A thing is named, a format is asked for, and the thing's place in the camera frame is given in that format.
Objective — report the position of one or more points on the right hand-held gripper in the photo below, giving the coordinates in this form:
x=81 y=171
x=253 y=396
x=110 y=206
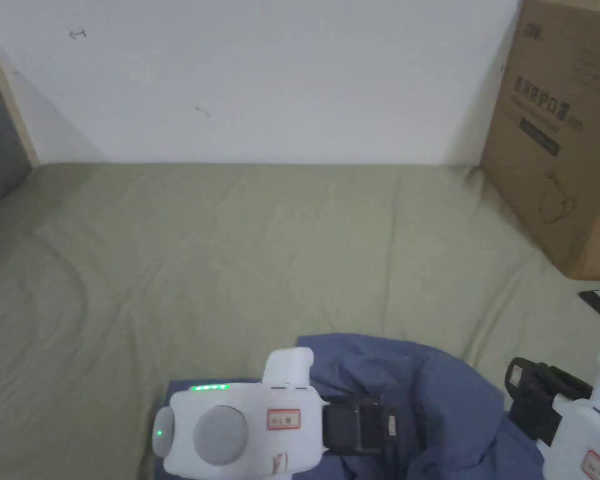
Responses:
x=595 y=430

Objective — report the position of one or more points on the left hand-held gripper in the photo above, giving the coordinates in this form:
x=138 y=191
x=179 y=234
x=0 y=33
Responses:
x=250 y=425

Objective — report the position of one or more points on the dark blue garment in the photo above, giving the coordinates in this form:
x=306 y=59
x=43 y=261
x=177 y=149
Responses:
x=445 y=395

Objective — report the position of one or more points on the bed with pale green sheet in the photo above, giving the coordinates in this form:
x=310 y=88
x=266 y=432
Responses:
x=240 y=240

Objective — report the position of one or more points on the brown cardboard carton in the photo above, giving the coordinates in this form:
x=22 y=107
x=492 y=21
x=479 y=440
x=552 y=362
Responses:
x=555 y=130

